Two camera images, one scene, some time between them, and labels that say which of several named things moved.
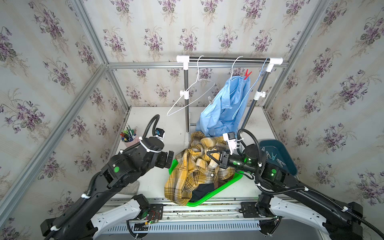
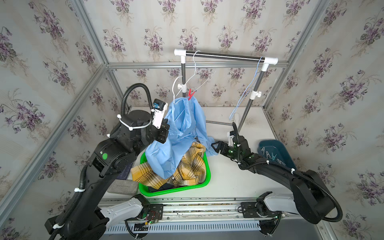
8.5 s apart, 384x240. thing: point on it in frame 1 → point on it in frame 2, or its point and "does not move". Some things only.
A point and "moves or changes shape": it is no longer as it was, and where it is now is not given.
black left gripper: [162, 161] → [161, 134]
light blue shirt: [227, 111] → [186, 126]
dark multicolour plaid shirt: [203, 189] → [165, 186]
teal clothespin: [273, 157] does not move
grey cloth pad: [130, 189] does not move
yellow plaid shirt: [193, 168] moves or changes shape
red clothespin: [247, 75] → [189, 94]
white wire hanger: [168, 114] → [195, 72]
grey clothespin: [280, 162] does not move
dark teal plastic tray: [275, 151] does not move
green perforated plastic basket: [237, 176] → [144, 187]
